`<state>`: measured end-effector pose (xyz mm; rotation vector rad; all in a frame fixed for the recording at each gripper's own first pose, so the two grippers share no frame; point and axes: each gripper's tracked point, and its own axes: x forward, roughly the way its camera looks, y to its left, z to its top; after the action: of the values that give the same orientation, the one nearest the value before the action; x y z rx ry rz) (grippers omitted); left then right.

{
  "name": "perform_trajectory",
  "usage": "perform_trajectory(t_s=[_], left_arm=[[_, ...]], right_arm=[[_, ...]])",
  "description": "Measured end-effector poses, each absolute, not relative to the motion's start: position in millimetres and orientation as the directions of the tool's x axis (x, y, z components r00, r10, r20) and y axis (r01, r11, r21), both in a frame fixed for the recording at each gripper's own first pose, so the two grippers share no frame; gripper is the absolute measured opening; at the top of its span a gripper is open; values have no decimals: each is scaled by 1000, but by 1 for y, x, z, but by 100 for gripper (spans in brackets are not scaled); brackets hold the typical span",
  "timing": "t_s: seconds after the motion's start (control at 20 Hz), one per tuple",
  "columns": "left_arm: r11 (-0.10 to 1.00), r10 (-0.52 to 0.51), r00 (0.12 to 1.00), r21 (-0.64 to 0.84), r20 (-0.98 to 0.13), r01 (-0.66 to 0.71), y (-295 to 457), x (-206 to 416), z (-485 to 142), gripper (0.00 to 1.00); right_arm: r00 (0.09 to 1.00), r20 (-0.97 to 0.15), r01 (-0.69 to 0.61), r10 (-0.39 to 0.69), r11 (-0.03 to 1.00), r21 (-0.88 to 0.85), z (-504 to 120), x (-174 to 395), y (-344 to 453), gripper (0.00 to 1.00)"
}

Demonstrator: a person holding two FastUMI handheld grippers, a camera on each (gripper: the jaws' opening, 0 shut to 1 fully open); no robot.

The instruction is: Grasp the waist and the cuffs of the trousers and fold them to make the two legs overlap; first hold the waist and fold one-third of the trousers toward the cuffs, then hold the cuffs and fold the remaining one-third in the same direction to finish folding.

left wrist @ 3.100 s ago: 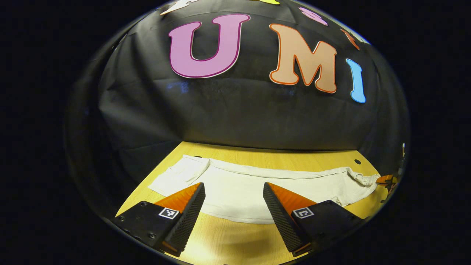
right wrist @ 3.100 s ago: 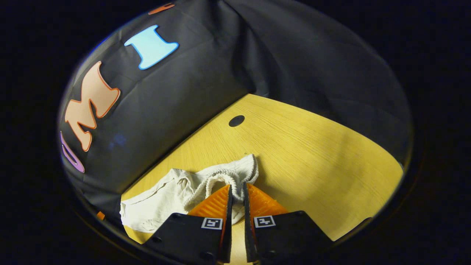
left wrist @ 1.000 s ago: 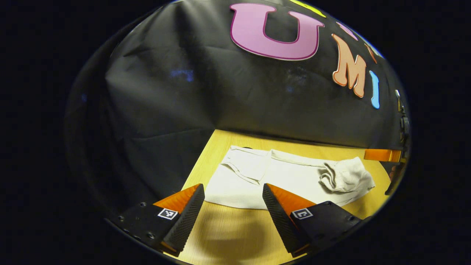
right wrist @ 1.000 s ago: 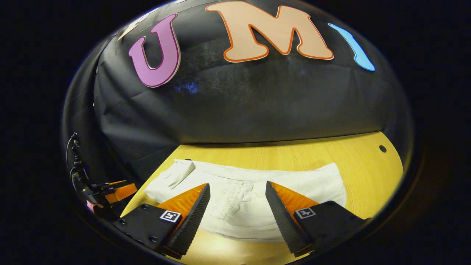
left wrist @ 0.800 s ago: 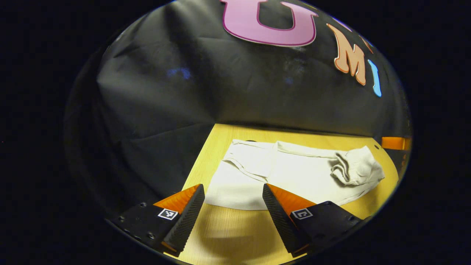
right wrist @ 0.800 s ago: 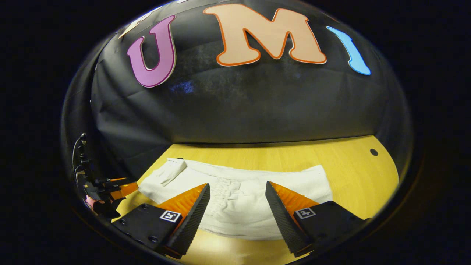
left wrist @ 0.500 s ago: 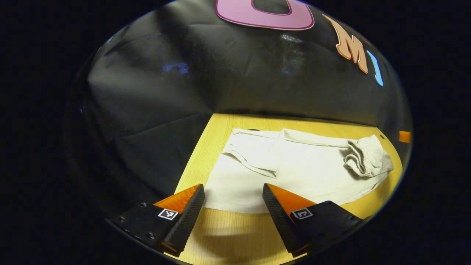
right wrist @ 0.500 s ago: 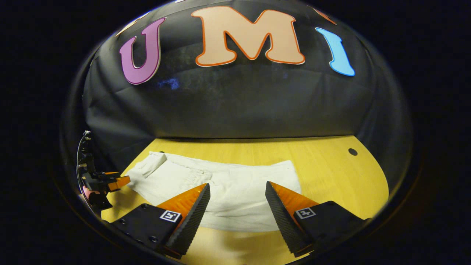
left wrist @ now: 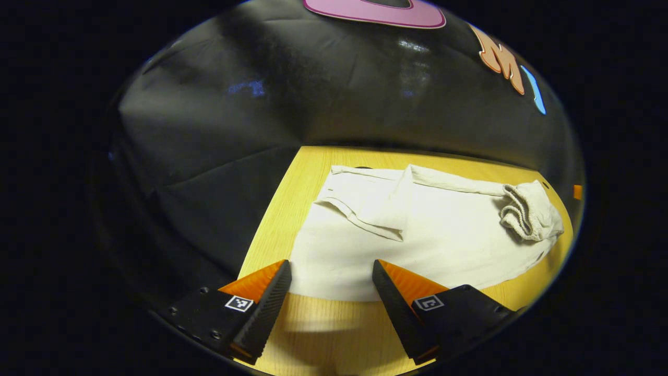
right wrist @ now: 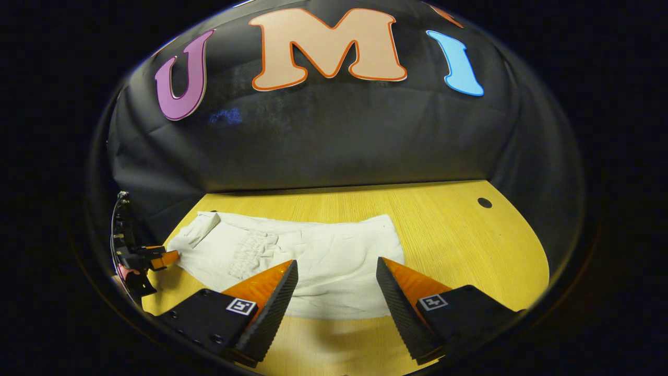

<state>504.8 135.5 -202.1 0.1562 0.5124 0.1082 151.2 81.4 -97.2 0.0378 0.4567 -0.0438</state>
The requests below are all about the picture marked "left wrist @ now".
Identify black backdrop cloth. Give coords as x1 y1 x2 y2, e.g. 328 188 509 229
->
104 0 586 310

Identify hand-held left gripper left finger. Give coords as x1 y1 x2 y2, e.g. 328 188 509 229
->
157 260 292 365

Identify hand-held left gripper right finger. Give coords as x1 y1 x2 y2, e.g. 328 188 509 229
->
372 260 526 366

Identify white jeans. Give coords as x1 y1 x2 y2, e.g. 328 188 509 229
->
289 164 565 303

